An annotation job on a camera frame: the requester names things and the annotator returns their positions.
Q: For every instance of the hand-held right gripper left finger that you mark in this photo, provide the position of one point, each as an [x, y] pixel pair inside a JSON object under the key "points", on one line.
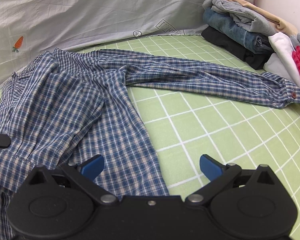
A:
{"points": [[93, 166]]}

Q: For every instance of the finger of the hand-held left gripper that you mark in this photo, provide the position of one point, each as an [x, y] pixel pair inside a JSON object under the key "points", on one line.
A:
{"points": [[1, 140]]}

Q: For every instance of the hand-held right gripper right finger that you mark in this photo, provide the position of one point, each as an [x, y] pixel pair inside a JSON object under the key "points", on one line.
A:
{"points": [[210, 166]]}

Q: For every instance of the blue plaid shirt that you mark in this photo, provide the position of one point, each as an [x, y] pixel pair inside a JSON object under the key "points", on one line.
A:
{"points": [[65, 100]]}

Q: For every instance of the green grid mat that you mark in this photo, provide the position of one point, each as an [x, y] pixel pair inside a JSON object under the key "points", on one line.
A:
{"points": [[215, 130]]}

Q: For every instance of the black folded garment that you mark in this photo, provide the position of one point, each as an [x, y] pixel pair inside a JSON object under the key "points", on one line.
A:
{"points": [[230, 45]]}

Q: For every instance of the white garment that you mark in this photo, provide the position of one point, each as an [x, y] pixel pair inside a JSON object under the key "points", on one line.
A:
{"points": [[282, 47]]}

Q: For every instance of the folded blue jeans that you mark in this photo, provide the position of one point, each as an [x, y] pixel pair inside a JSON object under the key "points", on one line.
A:
{"points": [[230, 27]]}

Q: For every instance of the grey printed bed sheet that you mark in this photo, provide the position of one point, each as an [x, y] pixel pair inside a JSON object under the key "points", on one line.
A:
{"points": [[90, 10]]}

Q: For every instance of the grey folded garment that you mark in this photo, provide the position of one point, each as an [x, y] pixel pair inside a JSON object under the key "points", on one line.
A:
{"points": [[242, 12]]}

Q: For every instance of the beige folded garment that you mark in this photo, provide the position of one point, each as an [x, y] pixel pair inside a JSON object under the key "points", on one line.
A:
{"points": [[267, 15]]}

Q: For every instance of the white board panel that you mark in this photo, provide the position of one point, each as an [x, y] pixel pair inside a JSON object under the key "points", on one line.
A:
{"points": [[285, 2]]}

